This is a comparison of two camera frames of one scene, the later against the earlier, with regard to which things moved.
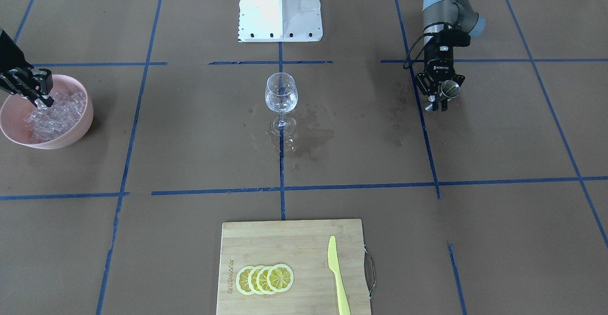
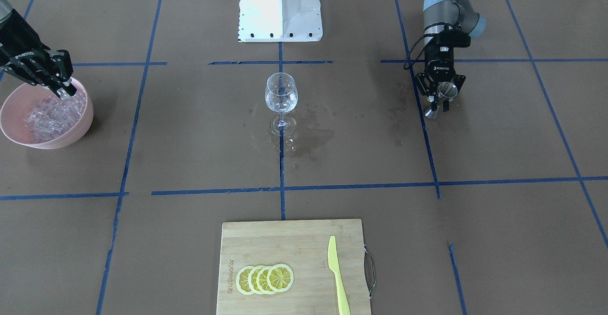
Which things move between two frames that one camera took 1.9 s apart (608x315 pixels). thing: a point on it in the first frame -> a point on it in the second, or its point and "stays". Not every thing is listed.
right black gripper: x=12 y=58 -> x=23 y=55
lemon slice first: x=242 y=280 stays
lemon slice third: x=261 y=281 stays
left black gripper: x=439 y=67 stays
